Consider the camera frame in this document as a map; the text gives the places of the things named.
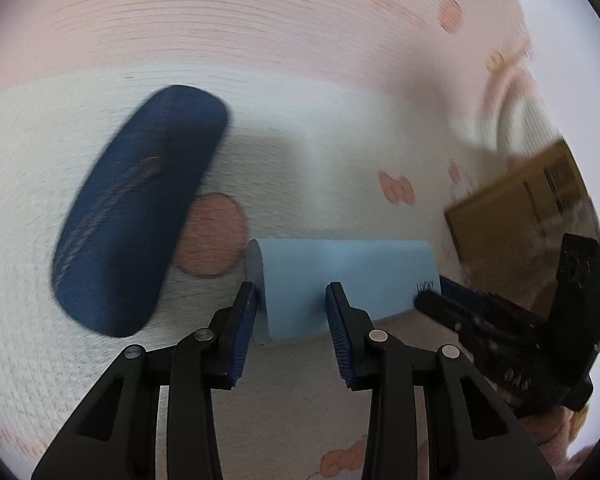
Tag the cardboard box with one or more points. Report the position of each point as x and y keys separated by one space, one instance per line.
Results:
x=505 y=210

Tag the pink printed blanket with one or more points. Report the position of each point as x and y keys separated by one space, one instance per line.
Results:
x=280 y=60

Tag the dark blue glasses case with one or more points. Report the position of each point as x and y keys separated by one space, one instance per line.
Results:
x=130 y=210

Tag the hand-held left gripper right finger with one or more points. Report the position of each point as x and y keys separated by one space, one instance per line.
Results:
x=337 y=330

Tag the light blue case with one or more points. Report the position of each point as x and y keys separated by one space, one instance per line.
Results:
x=300 y=280

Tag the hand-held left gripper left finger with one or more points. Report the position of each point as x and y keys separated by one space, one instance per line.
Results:
x=244 y=330

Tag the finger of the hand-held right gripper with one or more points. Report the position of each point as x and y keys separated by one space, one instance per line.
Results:
x=442 y=310
x=460 y=290

